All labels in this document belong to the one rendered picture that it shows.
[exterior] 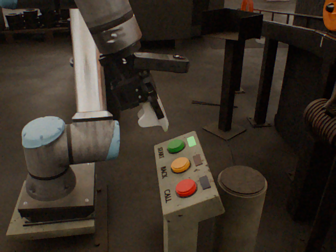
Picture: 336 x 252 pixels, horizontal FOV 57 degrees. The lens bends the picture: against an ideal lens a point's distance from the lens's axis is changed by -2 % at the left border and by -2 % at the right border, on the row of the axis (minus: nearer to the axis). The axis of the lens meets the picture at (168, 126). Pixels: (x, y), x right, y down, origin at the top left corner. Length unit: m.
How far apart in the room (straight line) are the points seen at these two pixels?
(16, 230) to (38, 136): 0.38
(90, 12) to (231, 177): 0.49
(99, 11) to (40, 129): 0.66
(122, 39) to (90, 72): 0.59
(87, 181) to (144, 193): 0.33
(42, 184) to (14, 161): 0.70
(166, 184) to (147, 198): 0.85
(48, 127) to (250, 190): 0.72
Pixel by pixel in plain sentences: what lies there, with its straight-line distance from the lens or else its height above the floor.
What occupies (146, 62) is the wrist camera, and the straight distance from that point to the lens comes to 0.63.
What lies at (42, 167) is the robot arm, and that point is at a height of 0.35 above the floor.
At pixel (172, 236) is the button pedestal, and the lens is 0.75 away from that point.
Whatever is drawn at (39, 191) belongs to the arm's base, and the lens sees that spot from 1.25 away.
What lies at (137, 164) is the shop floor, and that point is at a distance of 1.71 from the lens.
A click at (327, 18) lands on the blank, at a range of 1.51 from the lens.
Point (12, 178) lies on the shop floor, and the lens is 1.79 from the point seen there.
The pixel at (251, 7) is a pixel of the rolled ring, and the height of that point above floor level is 0.67.
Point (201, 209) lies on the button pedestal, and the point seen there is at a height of 0.59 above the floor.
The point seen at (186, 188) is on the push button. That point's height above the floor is 0.61.
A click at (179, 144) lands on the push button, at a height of 0.61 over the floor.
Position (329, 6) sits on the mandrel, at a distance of 1.45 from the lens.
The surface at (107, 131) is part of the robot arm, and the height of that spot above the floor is 0.44.
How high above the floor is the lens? 1.01
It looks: 29 degrees down
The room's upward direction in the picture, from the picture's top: straight up
